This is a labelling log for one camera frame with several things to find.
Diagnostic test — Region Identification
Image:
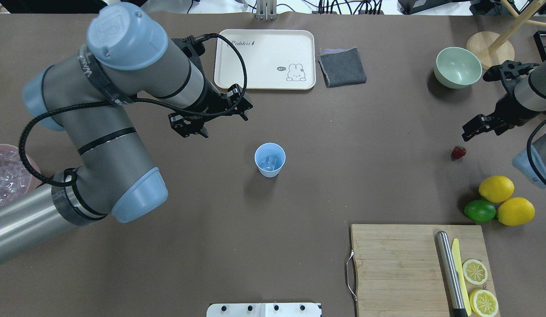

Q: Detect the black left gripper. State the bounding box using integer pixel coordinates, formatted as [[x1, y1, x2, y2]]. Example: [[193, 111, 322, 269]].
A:
[[169, 80, 253, 138]]

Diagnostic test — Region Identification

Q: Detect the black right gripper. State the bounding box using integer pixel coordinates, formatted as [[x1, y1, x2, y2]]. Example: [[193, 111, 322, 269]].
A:
[[462, 95, 544, 142]]

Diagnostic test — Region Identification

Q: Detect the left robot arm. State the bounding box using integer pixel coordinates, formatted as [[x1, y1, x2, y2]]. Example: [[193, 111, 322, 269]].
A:
[[0, 2, 253, 266]]

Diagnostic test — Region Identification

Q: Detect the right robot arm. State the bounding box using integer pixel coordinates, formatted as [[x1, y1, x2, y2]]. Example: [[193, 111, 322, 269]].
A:
[[462, 60, 546, 188]]

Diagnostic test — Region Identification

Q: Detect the light blue plastic cup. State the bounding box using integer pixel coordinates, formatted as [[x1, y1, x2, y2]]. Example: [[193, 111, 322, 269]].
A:
[[253, 143, 286, 178]]

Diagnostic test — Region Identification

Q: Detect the wooden cup tree stand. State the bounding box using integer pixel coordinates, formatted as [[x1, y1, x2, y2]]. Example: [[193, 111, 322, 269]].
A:
[[466, 0, 546, 70]]

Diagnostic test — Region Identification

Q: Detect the clear ice cubes pile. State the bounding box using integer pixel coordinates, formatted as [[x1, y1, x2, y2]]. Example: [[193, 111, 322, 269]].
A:
[[0, 149, 31, 207]]

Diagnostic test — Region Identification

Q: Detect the red strawberry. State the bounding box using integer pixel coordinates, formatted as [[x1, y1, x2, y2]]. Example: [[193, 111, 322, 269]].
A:
[[451, 146, 467, 160]]

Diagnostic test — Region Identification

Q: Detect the mint green bowl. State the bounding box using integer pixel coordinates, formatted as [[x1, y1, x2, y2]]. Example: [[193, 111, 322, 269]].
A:
[[433, 48, 483, 89]]

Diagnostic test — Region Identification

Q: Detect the yellow lemon lower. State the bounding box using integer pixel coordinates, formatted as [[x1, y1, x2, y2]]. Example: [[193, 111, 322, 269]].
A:
[[478, 175, 515, 203]]

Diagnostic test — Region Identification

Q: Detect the yellow lemon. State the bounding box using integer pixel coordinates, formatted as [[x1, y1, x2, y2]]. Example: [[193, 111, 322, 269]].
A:
[[478, 175, 515, 203], [497, 197, 536, 226]]

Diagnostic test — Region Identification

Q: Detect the green lime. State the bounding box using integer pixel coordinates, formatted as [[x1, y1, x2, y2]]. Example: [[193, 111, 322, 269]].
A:
[[464, 200, 497, 222]]

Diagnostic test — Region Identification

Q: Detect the cream rabbit tray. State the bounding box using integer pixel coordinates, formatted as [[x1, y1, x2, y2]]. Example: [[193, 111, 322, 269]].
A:
[[220, 29, 316, 90]]

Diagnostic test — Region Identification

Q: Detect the yellow lemon upper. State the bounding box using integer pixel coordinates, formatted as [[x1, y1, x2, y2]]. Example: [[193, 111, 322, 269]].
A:
[[497, 197, 536, 226]]

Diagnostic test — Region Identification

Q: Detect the yellow plastic knife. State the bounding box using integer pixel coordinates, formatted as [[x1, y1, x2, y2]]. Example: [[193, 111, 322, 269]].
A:
[[451, 238, 472, 317]]

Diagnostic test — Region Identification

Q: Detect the grey folded cloth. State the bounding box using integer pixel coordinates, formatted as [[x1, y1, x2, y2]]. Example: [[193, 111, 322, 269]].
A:
[[318, 47, 367, 88]]

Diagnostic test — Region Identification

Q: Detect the lemon half lower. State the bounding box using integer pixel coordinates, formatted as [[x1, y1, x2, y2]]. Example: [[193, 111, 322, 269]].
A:
[[462, 259, 488, 285]]

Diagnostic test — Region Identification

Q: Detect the lemon half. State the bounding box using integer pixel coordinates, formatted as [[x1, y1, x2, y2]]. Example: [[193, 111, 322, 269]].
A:
[[462, 259, 488, 285], [469, 289, 499, 317]]

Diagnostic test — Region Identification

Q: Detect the bamboo cutting board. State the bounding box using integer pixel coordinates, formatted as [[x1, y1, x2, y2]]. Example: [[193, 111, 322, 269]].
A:
[[350, 224, 491, 317]]

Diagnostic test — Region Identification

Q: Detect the lemon half upper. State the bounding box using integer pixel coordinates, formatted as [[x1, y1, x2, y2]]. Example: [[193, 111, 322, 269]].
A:
[[469, 289, 499, 317]]

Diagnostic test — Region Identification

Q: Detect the steel muddler black tip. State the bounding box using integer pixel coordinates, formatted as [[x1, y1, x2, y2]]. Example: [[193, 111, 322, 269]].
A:
[[435, 230, 468, 317]]

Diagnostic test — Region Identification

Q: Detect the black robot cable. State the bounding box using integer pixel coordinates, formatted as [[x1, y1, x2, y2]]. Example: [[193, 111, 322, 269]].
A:
[[18, 33, 248, 188]]

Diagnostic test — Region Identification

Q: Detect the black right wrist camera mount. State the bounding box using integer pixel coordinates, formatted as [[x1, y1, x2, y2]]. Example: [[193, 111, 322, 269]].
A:
[[482, 60, 539, 97]]

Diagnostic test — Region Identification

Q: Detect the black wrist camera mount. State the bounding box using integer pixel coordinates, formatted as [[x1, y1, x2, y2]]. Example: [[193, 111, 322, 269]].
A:
[[482, 60, 539, 97], [172, 33, 218, 58]]

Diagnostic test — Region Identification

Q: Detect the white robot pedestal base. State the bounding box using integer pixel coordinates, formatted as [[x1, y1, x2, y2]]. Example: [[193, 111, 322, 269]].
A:
[[206, 302, 322, 317]]

